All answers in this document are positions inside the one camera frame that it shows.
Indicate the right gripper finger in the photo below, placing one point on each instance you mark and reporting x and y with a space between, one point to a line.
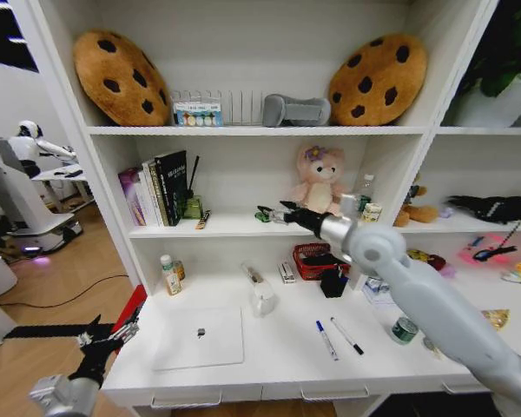
277 215
290 204

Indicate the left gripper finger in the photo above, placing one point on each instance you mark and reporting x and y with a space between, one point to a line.
91 331
128 329

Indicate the small green object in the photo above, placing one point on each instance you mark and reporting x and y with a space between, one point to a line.
262 216

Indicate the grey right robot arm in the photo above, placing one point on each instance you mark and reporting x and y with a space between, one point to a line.
421 299

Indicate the pink plush bunny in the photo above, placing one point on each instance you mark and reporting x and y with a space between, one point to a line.
319 182

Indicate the red mesh basket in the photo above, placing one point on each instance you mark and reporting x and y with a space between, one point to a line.
306 256

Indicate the white shelf desk unit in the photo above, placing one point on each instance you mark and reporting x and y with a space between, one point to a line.
260 174

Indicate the clear plastic water bottle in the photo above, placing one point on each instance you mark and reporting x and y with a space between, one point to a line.
367 189

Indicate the green capped drink bottle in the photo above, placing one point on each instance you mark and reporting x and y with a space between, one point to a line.
170 278

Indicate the black pen holder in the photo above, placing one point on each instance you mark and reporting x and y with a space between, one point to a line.
333 282

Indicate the silver closed laptop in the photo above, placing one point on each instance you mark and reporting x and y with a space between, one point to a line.
199 339

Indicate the small black clip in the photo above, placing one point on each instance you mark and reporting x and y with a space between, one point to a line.
201 332

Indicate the orange black snack bar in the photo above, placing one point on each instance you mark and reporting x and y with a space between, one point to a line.
202 219

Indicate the small amber jar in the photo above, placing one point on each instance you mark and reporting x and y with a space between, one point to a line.
180 270

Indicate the white tape dispenser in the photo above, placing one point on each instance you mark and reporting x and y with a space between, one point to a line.
260 295

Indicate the green reed diffuser bottle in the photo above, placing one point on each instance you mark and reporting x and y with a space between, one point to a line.
192 204

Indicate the grey neck pillow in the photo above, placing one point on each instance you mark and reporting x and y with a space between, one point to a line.
295 110

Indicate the blue white paper box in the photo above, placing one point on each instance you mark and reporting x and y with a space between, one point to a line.
375 291

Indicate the brown plush dog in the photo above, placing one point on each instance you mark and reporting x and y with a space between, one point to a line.
414 208

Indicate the black book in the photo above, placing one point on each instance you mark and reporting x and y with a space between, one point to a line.
171 189

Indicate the blue capped marker pen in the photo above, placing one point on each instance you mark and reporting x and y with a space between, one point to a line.
327 340

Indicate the black capped marker pen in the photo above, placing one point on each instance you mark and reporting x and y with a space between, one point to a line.
346 335

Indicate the yellow red plush toy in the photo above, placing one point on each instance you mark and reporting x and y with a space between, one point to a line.
427 258

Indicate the colourful printed card box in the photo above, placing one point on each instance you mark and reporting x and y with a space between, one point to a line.
198 114

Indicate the white book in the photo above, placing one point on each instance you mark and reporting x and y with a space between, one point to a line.
149 195

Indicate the purple book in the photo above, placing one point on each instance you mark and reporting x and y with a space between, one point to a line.
132 197

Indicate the white wheeled machine base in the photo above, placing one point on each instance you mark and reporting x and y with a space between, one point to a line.
21 204

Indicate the green tin can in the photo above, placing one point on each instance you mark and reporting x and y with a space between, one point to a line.
404 331

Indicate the brown cookie cushion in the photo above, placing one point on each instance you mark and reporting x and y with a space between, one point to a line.
119 78
377 80

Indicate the white standing desk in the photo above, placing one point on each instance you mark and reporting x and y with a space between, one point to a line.
63 178

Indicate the pink toy tablet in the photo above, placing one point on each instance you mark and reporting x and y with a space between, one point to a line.
486 252

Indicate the black toy gun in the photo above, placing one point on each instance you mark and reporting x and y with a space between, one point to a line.
490 207

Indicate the white humanoid robot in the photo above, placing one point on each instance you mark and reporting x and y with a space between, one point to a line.
34 145

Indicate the gold snack packet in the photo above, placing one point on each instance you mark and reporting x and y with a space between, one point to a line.
497 318

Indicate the white plant pot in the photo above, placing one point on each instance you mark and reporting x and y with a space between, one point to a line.
499 104

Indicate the green leafy plant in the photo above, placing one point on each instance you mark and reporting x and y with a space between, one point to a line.
503 43

